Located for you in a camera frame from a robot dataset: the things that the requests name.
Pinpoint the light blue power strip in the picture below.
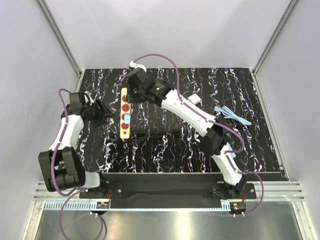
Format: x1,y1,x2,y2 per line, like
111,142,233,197
229,148,236,158

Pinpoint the light blue coiled cable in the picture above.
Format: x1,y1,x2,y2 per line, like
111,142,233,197
213,105,252,126

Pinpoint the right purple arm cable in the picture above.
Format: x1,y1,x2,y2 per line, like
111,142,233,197
132,52,266,216

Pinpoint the blue usb charger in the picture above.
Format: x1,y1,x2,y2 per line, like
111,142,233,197
123,113,131,124

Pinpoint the black power strip cable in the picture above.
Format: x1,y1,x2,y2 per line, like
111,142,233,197
123,128,181,145

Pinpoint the white usb charger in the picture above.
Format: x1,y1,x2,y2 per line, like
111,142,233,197
187,93,202,105

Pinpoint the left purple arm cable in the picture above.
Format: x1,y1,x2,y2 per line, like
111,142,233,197
49,88,104,240

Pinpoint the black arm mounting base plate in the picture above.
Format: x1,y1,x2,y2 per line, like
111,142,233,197
79,172,256,201

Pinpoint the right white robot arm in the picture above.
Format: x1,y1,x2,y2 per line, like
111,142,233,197
126,67,247,199

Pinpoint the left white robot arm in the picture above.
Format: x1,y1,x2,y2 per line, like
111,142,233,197
38,91,114,198

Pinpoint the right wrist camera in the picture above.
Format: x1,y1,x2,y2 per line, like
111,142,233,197
129,60,147,72

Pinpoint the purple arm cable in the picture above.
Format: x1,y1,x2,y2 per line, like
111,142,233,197
132,52,266,216
49,88,104,240

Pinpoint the beige red power strip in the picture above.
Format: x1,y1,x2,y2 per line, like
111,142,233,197
119,87,131,140

